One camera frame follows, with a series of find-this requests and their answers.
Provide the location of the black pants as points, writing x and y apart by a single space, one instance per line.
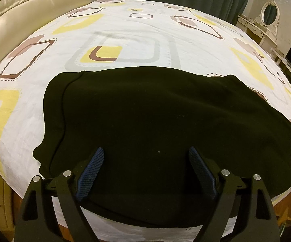
148 111

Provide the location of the white television stand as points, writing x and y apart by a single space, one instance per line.
284 60

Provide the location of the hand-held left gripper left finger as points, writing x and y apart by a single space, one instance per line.
92 167

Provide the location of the cream tufted leather headboard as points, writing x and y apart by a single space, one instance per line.
34 2

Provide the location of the white patterned bed sheet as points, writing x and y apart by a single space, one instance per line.
135 30

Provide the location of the oval vanity mirror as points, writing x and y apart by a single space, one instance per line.
270 12

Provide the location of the white dressing table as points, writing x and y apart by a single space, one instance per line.
256 29

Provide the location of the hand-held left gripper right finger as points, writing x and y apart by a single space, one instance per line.
202 171

